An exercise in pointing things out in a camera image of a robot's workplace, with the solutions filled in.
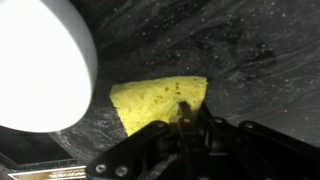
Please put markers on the yellow kitchen sponge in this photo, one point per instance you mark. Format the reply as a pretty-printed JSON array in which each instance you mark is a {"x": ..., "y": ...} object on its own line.
[{"x": 150, "y": 100}]

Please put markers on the white ceramic bowl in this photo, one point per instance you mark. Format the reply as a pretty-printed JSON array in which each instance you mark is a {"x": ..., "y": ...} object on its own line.
[{"x": 40, "y": 66}]

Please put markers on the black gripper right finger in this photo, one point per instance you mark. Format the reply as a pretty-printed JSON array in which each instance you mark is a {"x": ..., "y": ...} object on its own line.
[{"x": 266, "y": 150}]

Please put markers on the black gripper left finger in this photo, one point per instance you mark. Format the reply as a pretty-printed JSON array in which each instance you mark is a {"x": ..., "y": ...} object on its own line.
[{"x": 133, "y": 146}]

